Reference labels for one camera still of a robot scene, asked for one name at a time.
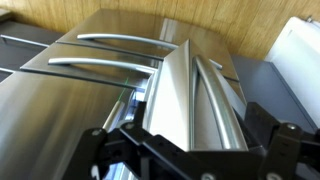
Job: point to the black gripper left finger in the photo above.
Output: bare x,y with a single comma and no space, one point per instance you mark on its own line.
146,156

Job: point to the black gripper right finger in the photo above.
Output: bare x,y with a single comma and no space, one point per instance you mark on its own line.
290,152

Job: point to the stainless fridge door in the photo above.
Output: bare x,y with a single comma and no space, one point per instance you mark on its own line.
178,106
42,119

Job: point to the silver door handle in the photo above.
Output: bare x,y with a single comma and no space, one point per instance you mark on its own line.
227,124

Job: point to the dark side cabinet panel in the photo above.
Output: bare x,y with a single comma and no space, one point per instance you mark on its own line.
262,83

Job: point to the stainless upper freezer drawer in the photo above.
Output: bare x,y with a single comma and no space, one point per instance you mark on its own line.
103,74

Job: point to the stainless freezer drawer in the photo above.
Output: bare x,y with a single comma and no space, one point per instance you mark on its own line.
103,74
153,27

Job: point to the stainless lower freezer drawer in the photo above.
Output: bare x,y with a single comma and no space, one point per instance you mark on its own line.
153,27

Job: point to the dark upper cabinet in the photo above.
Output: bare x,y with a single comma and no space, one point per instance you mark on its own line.
19,43

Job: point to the silver lower drawer handle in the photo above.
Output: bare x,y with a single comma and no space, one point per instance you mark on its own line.
93,36

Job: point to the silver drawer handle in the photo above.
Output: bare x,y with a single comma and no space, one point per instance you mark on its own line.
93,36
102,62

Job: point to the silver upper drawer handle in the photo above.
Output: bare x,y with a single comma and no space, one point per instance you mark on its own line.
102,62

